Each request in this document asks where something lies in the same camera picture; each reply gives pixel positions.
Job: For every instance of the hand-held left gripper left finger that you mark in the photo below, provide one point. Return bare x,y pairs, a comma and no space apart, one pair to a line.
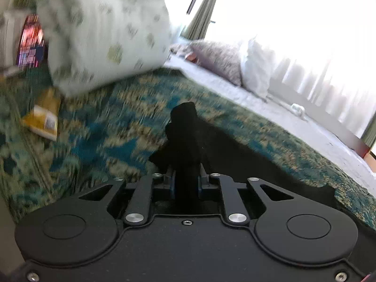
172,186

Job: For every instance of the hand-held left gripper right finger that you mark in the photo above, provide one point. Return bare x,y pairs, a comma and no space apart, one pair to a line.
200,186

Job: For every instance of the black pants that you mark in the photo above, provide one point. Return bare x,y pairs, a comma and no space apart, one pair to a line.
188,129

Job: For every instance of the blue patterned blanket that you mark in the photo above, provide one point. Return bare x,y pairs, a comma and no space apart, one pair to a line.
123,114

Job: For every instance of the white bedsheet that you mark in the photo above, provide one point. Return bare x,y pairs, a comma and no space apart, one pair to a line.
264,105

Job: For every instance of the small white crumpled cloth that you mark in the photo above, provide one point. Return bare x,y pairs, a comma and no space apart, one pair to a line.
298,110

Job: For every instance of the floral patterned pillow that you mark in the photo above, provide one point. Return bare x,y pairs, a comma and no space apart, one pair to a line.
218,58

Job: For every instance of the plain white pillow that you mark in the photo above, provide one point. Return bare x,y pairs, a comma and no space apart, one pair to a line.
255,67

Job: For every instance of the yellow snack packet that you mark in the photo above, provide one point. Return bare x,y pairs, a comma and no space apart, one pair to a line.
44,114

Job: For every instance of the white pillow with green print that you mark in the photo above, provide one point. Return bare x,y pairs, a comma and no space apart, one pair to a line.
102,35

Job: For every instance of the green curtain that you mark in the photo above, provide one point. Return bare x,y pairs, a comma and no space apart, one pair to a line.
369,136
204,11

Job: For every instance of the sheer white curtain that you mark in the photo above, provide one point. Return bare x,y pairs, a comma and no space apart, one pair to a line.
293,35

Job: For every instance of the red and dark printed box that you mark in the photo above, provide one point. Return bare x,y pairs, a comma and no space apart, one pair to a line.
30,42

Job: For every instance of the wooden bed frame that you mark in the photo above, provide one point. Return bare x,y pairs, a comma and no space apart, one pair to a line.
337,126

